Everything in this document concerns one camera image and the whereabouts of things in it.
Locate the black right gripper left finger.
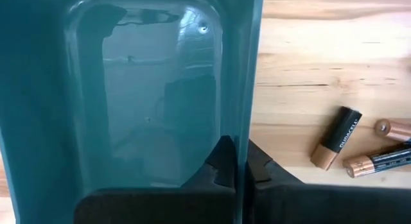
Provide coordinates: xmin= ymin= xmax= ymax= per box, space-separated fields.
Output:
xmin=73 ymin=135 xmax=238 ymax=224

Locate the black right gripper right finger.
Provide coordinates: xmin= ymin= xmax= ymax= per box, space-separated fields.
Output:
xmin=245 ymin=139 xmax=411 ymax=224

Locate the copper black Duracell AA battery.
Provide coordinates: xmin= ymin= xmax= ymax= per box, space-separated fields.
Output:
xmin=342 ymin=143 xmax=411 ymax=179
xmin=310 ymin=105 xmax=363 ymax=171
xmin=374 ymin=118 xmax=411 ymax=143

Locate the dusty blue-teal plastic bin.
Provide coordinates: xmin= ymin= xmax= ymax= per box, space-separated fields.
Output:
xmin=0 ymin=0 xmax=265 ymax=224

